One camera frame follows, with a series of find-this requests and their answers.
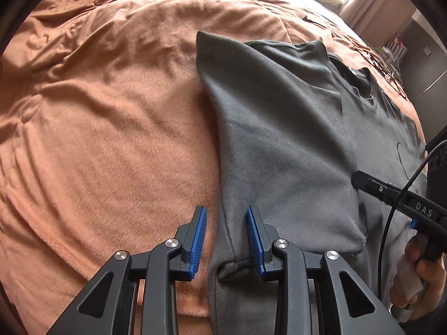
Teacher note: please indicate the striped paper bag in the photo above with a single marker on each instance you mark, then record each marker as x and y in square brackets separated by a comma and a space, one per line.
[398, 41]

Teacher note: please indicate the pile of black clothes hangers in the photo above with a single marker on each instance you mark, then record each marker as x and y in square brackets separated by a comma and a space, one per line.
[379, 66]

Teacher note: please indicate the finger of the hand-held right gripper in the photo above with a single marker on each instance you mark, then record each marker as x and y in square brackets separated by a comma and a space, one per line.
[380, 190]

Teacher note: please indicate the orange fleece blanket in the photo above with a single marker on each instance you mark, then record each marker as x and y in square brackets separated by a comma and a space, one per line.
[104, 111]

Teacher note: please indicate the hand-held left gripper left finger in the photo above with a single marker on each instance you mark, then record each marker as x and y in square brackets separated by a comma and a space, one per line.
[197, 240]

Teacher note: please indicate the white nightstand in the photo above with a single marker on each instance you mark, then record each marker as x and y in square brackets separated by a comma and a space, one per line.
[394, 61]

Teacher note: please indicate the pink curtain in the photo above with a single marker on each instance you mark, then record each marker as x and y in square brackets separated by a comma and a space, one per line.
[377, 3]

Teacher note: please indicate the dark grey wardrobe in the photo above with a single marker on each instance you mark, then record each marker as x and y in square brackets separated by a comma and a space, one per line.
[426, 76]

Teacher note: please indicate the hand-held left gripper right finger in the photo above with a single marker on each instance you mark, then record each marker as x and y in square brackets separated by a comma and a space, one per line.
[253, 240]

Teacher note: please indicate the grey t-shirt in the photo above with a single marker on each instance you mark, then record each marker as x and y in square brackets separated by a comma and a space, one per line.
[279, 129]

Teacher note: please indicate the person's right hand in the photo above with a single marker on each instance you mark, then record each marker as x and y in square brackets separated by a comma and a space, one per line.
[436, 281]

